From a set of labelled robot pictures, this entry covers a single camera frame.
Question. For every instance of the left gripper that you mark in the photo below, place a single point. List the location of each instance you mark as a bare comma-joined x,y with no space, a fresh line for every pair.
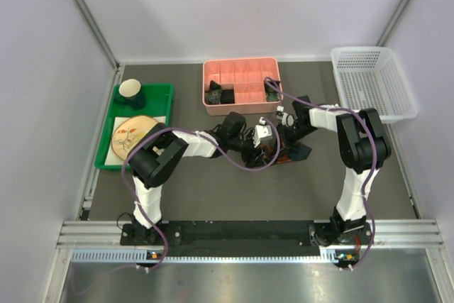
252,160

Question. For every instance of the black orange floral tie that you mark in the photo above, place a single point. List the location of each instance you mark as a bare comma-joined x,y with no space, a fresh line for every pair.
288,153

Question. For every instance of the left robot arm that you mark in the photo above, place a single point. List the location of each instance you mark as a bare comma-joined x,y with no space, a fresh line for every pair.
154,158

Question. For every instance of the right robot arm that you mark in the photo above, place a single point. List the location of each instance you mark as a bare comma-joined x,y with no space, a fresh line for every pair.
363,146

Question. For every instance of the rolled navy yellow floral tie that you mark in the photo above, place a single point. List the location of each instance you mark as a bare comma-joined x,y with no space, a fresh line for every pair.
271,94

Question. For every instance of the rolled dark floral tie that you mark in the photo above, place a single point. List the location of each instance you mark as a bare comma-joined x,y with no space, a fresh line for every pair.
213,95

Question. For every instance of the pink divided organizer box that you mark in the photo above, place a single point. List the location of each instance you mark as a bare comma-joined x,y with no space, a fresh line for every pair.
246,77

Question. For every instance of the green plastic tray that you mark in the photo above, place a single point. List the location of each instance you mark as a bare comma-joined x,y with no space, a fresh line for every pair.
159,101

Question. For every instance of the round painted wooden plate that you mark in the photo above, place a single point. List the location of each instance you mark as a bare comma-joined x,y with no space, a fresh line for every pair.
127,138

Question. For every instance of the white perforated plastic basket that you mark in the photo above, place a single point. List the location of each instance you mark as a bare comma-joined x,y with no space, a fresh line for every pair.
372,77

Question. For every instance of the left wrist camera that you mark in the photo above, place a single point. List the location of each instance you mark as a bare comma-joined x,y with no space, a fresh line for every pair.
262,132

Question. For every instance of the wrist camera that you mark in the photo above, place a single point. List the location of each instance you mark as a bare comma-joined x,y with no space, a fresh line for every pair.
284,118
262,132

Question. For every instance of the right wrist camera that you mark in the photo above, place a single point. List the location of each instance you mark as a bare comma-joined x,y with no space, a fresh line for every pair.
284,118

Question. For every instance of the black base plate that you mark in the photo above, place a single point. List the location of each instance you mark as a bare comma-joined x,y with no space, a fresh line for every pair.
241,238

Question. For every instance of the grey slotted cable duct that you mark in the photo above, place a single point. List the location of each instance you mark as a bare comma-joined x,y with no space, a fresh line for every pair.
149,257

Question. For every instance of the aluminium frame rail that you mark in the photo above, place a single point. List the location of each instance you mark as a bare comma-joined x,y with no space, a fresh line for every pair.
95,30

